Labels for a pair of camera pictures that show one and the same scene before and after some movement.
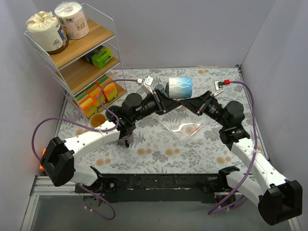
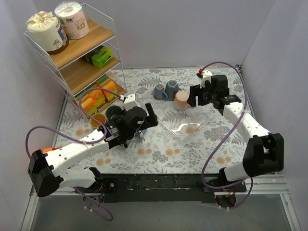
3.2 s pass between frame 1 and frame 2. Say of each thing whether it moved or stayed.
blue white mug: moved
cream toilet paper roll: stayed
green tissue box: stayed
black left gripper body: moved
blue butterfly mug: stayed
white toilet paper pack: stayed
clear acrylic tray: stayed
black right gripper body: moved
